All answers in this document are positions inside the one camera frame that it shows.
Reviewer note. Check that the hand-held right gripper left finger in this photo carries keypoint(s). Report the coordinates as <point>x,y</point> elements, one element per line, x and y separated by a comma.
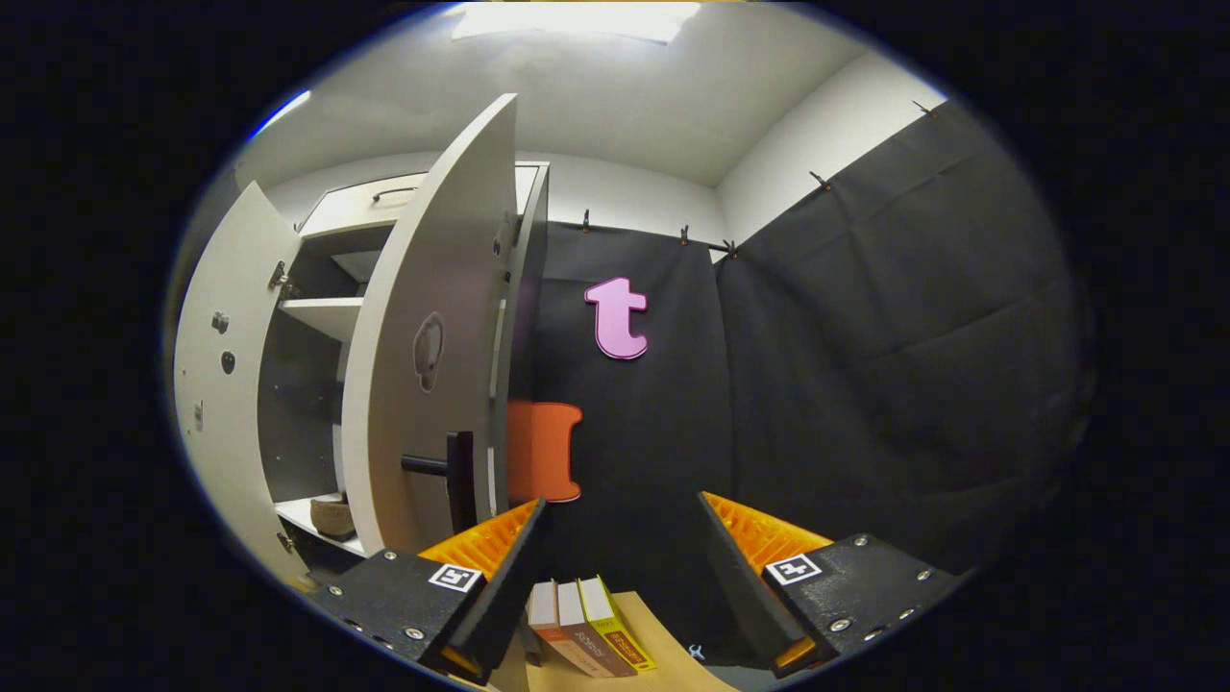
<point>500,596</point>

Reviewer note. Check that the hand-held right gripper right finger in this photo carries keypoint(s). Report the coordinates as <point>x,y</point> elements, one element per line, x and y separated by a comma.
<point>740,596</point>

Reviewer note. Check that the brown fuzzy shoe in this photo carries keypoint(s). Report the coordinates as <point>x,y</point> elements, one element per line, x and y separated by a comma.
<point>333,519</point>

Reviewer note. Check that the white door with phone sticker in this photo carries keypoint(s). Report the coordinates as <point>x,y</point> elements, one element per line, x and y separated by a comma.
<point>240,452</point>

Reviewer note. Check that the white shoe cabinet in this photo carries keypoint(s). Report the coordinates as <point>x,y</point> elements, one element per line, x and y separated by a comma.
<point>317,317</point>

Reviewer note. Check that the white door with cat sticker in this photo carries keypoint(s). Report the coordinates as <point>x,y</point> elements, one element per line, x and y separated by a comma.
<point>423,259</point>

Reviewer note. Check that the white cabinet drawer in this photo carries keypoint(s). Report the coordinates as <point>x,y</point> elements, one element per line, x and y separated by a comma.
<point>356,207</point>

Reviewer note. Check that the orange spine book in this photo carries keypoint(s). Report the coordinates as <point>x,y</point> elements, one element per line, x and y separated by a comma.
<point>543,605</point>

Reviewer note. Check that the brown spine book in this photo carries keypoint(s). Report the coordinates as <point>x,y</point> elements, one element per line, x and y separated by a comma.
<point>572,604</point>

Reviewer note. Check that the yellow spine book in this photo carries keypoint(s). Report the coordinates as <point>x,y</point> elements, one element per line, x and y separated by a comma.
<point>596,598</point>

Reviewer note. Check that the black backdrop cloth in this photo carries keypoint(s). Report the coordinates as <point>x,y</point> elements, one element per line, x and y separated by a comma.
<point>865,384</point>

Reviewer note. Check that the small ceiling light panel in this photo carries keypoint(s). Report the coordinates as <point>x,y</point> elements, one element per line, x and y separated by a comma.
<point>283,111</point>

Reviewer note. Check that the large ceiling light panel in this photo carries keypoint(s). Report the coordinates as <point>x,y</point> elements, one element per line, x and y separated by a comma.
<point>577,19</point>

